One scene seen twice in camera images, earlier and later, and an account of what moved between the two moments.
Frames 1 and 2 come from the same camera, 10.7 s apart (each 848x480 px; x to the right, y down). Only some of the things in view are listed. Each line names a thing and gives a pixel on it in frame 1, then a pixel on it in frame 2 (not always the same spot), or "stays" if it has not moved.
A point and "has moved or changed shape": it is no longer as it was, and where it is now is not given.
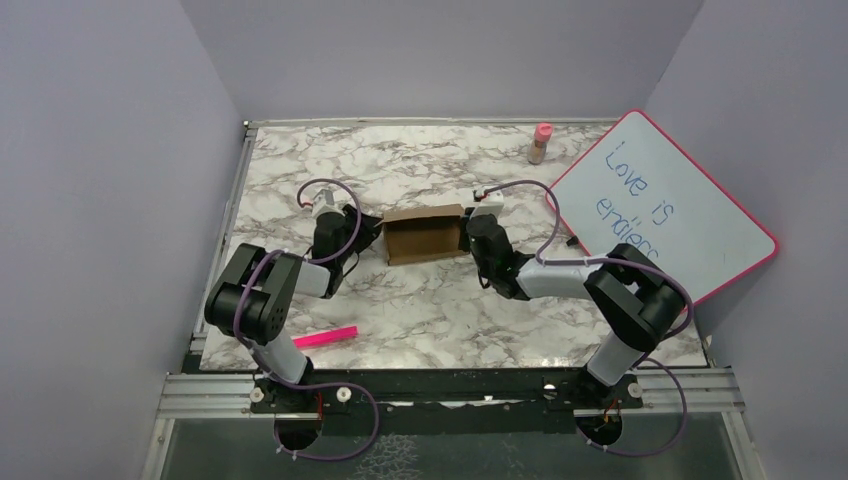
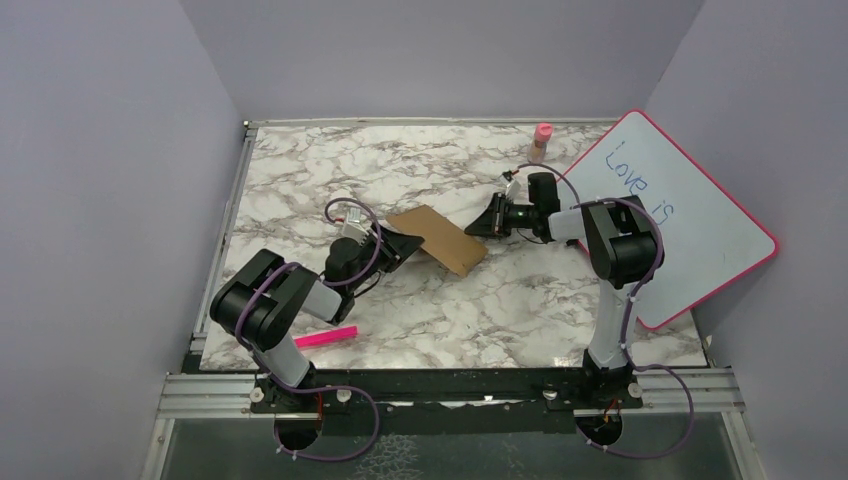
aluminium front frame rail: x=688 y=391 stays
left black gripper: x=369 y=228 → x=396 y=247
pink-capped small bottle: x=537 y=147 stays
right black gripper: x=468 y=212 → x=492 y=220
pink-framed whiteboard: x=640 y=189 stays
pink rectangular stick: x=321 y=337 stays
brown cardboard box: x=423 y=235 has moved or changed shape
